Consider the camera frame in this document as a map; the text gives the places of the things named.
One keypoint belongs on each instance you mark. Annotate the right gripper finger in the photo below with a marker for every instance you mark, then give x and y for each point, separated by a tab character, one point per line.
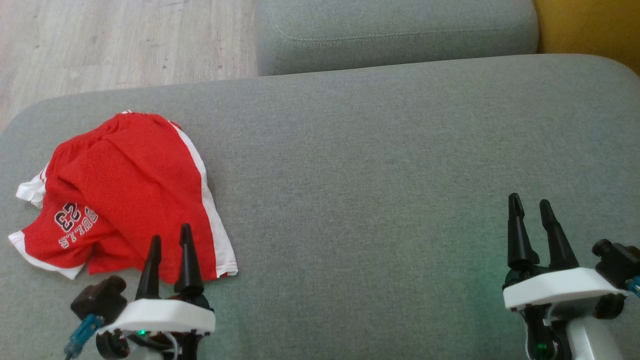
519	240
557	245

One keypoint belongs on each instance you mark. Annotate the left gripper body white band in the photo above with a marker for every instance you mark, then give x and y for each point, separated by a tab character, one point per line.
160	315

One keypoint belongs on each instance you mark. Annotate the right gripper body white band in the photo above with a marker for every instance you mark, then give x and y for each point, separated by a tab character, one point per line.
555	287

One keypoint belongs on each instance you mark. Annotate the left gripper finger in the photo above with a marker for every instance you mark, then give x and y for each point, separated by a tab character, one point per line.
150	275
189	265

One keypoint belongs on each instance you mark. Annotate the red and white basketball shorts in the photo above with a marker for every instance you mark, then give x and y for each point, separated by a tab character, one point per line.
130	190

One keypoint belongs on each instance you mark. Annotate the grey fabric sofa seat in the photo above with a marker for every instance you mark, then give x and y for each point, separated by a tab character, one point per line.
375	200

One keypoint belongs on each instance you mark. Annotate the yellow fabric cushion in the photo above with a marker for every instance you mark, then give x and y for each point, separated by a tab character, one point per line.
595	25

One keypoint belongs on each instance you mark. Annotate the grey fabric sofa cushion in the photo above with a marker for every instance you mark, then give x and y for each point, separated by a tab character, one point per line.
390	35

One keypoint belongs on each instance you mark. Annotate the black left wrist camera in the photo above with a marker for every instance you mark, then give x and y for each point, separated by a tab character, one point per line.
100	297

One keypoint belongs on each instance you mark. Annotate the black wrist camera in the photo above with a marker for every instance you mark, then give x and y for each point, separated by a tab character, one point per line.
617	260
100	297

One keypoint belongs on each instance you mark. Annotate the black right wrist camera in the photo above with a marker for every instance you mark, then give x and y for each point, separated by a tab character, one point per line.
617	260

